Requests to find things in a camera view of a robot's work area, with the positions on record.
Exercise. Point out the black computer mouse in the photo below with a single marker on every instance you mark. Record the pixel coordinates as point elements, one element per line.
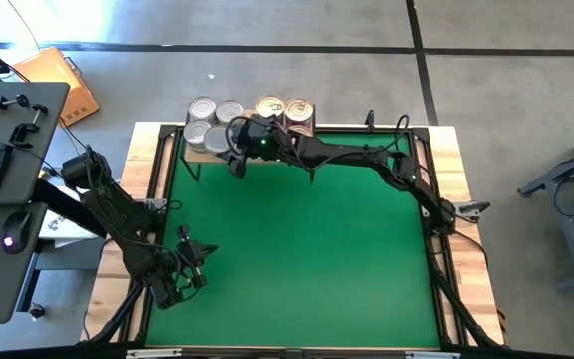
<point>18,229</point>

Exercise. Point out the wooden shelf black metal frame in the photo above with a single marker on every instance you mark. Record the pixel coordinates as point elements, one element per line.
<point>197,158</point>

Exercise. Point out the black aluminium table frame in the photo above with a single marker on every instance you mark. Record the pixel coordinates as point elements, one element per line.
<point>337,128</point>

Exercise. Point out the green table mat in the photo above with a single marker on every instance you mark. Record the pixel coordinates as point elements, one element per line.
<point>317,249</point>

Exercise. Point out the silver bracket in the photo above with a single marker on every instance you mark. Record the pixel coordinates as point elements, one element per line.
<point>429,355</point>
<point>153,353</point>

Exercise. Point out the black desk caster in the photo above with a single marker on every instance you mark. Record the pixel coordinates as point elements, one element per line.
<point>35,311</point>

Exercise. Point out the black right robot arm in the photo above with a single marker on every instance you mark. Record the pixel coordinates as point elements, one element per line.
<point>367,154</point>

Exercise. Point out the orange case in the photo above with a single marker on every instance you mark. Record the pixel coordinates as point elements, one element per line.
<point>53,75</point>

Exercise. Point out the white paper sheets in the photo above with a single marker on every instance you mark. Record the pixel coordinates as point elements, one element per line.
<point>68,227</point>

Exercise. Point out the grey metal leg workbench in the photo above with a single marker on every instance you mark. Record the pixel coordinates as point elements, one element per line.
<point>566,174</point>

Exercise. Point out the black computer desk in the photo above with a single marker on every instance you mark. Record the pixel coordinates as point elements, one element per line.
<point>28,169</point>

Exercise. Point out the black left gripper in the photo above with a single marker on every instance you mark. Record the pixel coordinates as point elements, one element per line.
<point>187,254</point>

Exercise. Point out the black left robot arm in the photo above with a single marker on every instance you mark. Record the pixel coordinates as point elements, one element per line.
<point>117,214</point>

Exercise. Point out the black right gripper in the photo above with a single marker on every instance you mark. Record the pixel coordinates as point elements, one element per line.
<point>257,139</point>

